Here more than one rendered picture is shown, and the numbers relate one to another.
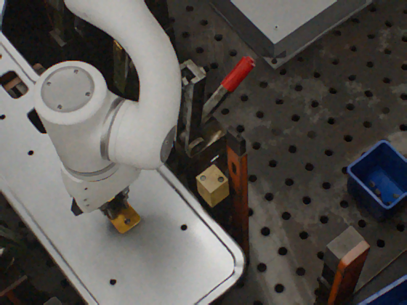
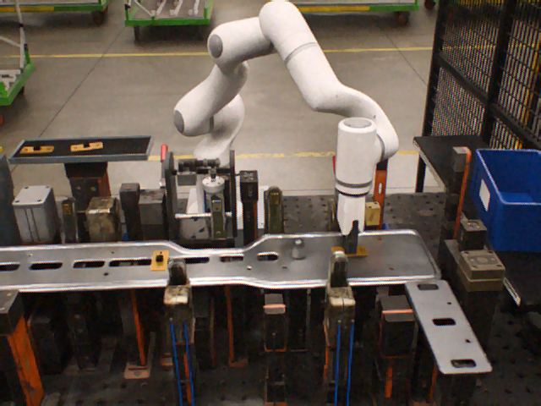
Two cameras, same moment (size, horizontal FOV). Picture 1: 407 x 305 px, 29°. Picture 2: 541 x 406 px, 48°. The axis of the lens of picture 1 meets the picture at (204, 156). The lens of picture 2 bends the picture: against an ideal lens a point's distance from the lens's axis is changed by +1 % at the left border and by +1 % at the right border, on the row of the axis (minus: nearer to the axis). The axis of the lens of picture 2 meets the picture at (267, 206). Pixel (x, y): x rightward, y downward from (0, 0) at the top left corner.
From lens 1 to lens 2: 1.34 m
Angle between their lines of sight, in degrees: 50
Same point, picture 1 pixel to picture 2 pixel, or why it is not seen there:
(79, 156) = (372, 162)
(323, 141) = not seen: hidden behind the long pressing
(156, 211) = (363, 243)
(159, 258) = (390, 251)
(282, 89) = not seen: hidden behind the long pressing
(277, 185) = not seen: hidden behind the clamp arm
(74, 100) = (366, 123)
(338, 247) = (461, 151)
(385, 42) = (294, 217)
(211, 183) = (375, 205)
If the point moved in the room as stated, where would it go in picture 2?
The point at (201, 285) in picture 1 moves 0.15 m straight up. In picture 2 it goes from (417, 245) to (423, 193)
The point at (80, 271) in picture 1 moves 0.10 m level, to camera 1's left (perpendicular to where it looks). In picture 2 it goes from (375, 276) to (359, 299)
